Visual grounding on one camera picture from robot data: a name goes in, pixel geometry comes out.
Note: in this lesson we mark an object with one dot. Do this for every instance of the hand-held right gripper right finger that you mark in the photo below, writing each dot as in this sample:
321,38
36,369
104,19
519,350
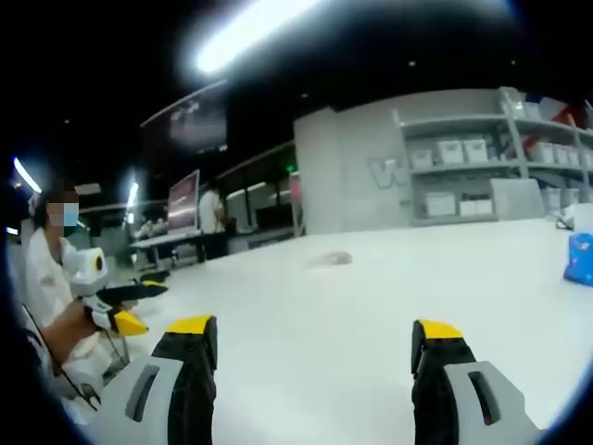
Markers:
463,398

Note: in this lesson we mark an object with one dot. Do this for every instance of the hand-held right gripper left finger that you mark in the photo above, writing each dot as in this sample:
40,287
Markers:
153,398

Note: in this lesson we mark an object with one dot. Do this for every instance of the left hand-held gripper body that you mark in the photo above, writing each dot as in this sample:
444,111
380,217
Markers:
85,271

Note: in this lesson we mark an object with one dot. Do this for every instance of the clear resealable bag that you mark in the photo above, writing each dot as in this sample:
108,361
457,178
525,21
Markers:
331,259

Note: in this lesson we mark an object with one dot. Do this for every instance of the person's white-clothed torso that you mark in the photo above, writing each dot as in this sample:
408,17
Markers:
41,278

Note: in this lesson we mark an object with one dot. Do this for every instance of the background work table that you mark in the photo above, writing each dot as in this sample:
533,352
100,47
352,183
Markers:
162,241

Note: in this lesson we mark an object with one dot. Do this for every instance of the small ceiling light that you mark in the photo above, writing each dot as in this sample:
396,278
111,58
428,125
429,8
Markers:
27,175
133,194

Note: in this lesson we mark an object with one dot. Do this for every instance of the standing display screen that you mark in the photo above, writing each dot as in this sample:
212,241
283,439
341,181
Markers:
183,204

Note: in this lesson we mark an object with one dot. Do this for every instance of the blue printed packet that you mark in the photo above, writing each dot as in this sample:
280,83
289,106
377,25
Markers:
579,259

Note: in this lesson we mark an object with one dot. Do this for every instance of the hanging ceiling screen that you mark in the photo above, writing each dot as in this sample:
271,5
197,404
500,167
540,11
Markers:
199,123

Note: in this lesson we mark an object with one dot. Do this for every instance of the white container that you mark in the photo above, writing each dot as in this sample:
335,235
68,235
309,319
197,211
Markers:
584,217

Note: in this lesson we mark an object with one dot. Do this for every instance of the row of white storage boxes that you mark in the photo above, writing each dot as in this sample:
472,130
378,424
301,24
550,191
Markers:
449,152

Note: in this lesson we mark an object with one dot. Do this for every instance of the long ceiling light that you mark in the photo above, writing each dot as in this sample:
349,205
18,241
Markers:
250,37

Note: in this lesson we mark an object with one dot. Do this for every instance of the grey shelf unit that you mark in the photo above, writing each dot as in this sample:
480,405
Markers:
505,119

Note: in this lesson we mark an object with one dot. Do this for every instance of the grey wall letter sign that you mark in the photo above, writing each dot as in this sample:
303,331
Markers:
384,174

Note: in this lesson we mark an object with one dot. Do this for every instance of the red white blue wall poster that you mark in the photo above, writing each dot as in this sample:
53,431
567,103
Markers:
572,116

